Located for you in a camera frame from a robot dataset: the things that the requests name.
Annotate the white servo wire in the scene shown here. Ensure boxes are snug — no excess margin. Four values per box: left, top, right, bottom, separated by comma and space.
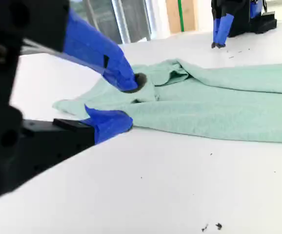
20, 39, 64, 57

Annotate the white window frame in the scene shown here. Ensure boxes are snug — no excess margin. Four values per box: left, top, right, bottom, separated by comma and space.
111, 0, 154, 44

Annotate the wooden board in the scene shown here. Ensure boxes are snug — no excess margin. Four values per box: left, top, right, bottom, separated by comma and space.
166, 0, 198, 34

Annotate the green rod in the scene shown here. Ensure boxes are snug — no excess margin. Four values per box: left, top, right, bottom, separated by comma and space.
177, 0, 185, 32

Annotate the light green t-shirt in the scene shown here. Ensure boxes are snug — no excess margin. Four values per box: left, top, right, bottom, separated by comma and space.
52, 58, 282, 144

